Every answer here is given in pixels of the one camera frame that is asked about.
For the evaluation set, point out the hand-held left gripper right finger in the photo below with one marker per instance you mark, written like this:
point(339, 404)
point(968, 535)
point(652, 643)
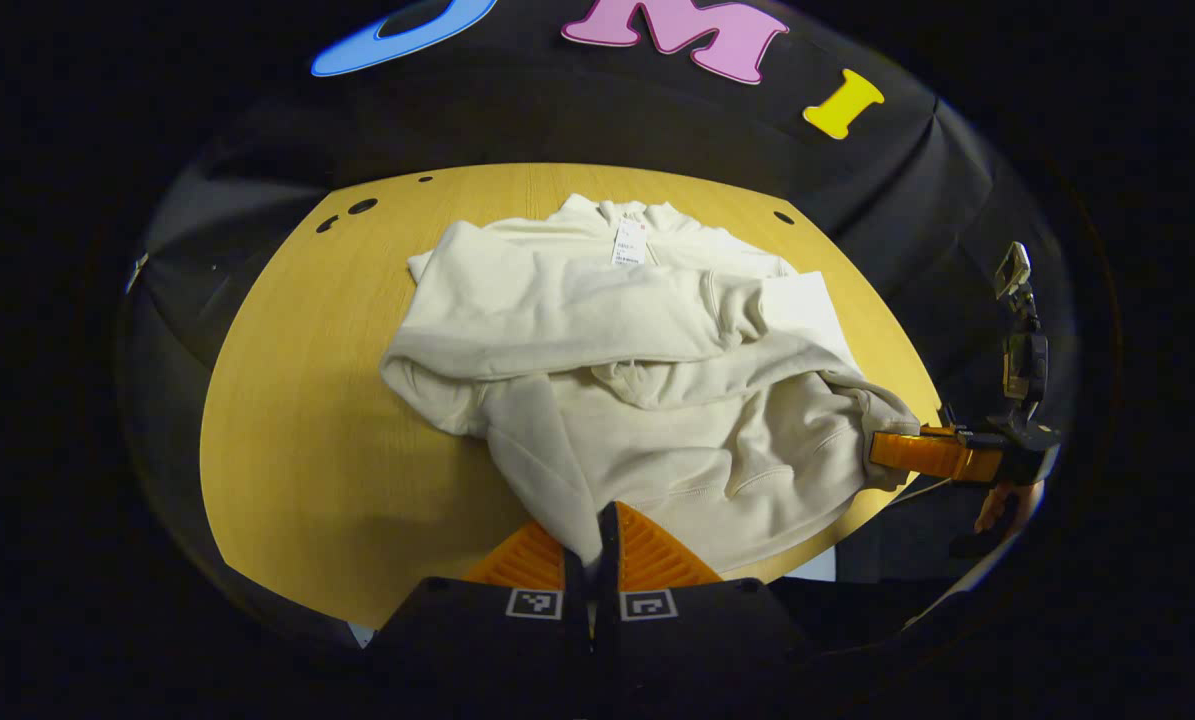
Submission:
point(607, 600)

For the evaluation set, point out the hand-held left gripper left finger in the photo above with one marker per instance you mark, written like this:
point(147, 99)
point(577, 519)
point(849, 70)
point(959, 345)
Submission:
point(575, 620)

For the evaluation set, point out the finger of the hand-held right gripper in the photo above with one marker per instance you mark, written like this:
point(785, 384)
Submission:
point(932, 455)

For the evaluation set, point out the cream white hoodie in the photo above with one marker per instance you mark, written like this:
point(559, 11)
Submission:
point(657, 430)

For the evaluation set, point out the black backdrop cloth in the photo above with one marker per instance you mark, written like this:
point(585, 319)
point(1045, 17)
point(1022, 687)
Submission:
point(557, 120)

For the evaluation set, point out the white backdrop clip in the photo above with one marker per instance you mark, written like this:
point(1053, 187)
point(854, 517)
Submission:
point(137, 272)

